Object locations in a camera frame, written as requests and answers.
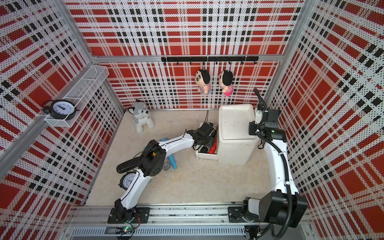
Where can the black glasses case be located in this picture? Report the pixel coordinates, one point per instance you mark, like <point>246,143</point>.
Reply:
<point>128,165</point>

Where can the red rhinestone microphone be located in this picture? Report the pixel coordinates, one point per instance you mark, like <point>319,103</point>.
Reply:
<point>213,148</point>

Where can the black alarm clock in basket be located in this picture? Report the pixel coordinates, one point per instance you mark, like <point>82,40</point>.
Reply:
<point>60,109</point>

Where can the green circuit board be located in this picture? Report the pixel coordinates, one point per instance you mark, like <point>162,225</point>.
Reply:
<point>126,230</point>

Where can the white bottom drawer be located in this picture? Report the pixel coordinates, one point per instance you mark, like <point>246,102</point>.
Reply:
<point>215,156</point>

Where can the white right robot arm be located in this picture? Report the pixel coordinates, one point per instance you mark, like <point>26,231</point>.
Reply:
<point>283,205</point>

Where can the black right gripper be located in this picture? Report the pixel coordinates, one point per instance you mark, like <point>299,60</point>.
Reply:
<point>253,125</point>

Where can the white plastic drawer cabinet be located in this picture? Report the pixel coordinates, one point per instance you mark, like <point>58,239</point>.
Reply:
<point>235,144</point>

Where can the blue microphone from drawer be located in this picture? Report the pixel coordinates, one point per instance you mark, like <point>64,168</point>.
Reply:
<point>171,157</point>

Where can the blue-shorts plush doll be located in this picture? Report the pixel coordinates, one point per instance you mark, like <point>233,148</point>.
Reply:
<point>202,79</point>

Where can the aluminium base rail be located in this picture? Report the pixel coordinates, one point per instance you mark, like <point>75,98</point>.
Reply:
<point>165,221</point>

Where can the black alarm clock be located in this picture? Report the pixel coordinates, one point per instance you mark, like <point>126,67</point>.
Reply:
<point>127,179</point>
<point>60,109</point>

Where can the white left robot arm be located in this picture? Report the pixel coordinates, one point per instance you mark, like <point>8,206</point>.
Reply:
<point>148,163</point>

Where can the pink-dressed plush doll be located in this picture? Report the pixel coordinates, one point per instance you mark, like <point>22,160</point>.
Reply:
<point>226,82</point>

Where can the black wall hook rail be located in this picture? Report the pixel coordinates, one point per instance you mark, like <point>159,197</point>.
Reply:
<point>214,59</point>

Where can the silver rhinestone microphone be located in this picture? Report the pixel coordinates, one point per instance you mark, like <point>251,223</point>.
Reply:
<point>167,165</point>

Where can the grey white husky plush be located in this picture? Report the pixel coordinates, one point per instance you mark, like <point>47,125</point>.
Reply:
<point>142,116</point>

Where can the white wire wall basket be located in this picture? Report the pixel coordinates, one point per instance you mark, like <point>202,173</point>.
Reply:
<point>81,93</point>

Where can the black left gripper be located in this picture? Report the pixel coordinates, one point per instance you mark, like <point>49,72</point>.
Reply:
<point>211,139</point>

